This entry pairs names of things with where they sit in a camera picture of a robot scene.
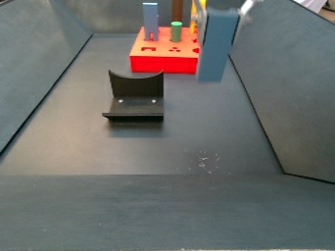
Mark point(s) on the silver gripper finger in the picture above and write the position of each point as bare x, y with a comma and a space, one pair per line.
200, 13
244, 9

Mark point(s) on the blue arch block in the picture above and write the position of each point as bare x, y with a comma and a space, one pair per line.
216, 34

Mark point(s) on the red foam shape board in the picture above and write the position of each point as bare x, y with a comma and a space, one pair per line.
163, 55

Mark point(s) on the yellow notched block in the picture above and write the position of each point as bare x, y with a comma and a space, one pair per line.
194, 17

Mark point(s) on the green cylinder peg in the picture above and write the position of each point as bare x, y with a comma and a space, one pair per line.
175, 31

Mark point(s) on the brown cylinder peg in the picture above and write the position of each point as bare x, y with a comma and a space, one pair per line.
176, 10

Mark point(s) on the light blue notched block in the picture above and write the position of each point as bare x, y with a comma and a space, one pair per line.
151, 21

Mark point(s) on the black curved stand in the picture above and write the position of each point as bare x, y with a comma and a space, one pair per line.
138, 97

